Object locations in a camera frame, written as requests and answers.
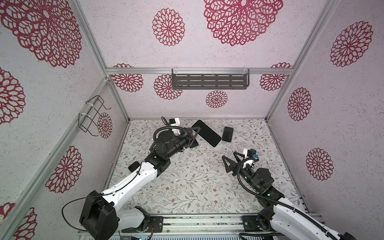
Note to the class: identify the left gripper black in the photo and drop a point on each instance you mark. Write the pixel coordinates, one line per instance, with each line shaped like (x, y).
(183, 132)

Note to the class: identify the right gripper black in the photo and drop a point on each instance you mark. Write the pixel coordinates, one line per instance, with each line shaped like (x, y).
(234, 164)

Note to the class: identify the light blue phone case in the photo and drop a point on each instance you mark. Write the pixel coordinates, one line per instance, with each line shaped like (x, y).
(134, 166)

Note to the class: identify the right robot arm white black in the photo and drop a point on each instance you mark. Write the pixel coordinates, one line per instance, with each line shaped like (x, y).
(279, 216)

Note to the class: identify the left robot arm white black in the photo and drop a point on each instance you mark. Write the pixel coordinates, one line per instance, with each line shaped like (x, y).
(103, 213)

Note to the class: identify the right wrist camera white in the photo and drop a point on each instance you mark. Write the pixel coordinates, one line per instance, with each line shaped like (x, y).
(251, 153)

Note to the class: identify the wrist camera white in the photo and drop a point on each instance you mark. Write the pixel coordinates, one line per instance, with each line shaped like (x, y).
(251, 153)
(174, 122)

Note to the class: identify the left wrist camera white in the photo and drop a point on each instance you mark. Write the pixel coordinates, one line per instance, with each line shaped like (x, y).
(174, 122)

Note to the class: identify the dark metal wall shelf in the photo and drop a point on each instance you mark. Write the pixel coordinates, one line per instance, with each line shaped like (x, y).
(210, 80)

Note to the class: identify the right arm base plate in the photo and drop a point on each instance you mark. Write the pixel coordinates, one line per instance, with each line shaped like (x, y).
(255, 223)

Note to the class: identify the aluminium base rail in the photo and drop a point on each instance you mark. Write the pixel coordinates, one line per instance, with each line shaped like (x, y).
(199, 224)

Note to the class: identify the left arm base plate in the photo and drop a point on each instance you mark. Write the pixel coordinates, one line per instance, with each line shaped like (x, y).
(150, 225)

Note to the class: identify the black wire wall basket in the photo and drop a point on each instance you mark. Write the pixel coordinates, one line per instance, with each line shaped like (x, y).
(96, 121)

